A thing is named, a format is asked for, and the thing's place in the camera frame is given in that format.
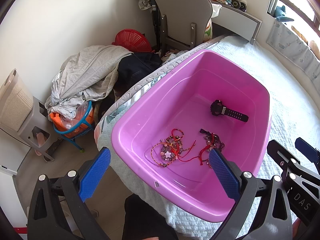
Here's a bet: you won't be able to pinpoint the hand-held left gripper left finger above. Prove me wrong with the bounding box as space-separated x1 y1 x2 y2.
27 147 111 240

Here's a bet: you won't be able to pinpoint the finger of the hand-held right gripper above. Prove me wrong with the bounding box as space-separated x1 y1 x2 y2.
295 137 320 163
267 140 320 188

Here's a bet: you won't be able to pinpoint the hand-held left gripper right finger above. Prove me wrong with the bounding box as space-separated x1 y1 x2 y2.
209 149 293 240

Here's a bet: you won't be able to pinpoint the red string heart pendant bracelet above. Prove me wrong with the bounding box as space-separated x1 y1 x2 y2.
199 133 216 166

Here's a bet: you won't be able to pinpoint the black cord flower pendant necklace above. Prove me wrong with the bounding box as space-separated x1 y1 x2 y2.
207 134 225 155

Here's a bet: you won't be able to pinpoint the red cord bracelet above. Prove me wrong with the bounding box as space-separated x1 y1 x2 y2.
171 128 198 162

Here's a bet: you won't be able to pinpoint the thin multicolour braided bracelet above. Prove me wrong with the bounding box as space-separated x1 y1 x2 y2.
150 142 175 167

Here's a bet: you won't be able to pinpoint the large mixed bead bracelet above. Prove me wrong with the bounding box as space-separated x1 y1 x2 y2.
160 135 183 161

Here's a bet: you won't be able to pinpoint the black wristwatch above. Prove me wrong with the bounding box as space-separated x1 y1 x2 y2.
209 99 249 123

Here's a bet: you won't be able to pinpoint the purple plastic tub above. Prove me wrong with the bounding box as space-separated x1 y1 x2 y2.
111 49 272 222

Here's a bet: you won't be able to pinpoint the person's right hand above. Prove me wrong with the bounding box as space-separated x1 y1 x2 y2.
292 218 304 240

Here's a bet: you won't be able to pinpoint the orange bag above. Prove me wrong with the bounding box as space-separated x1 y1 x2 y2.
49 105 95 138

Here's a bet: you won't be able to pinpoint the white quilted blanket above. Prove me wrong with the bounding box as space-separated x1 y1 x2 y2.
96 36 320 240

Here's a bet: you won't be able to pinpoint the person's leg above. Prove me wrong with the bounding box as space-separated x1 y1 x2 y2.
122 194 179 240

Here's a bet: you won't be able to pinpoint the white cabinet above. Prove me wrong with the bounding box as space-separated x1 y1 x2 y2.
0 127 18 178

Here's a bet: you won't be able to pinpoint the pile of checked cloth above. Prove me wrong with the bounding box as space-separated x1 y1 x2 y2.
44 45 134 120

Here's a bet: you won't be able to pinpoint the grey plastic stand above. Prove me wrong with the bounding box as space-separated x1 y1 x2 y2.
0 68 55 162

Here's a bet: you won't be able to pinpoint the dark jeans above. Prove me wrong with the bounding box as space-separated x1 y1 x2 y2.
116 52 163 93

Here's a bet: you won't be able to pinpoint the grey and white desk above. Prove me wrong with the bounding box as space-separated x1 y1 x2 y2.
210 0 263 46

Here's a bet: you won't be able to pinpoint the white plastic bag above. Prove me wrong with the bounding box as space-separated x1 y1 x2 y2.
203 4 223 43

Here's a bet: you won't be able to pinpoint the red plastic basket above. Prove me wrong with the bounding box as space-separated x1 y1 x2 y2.
114 29 152 53

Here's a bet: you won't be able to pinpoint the blue plush shark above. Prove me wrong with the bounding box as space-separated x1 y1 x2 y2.
274 4 296 23

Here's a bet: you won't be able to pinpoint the black toy vehicle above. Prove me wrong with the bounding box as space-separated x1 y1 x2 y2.
230 0 248 12

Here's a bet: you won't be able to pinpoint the grey chair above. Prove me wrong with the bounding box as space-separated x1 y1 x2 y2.
152 0 213 53

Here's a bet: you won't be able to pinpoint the blue wire basket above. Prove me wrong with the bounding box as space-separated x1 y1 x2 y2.
52 100 97 153

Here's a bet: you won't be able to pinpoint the pale blue printed wall padding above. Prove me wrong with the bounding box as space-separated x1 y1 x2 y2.
266 19 320 80

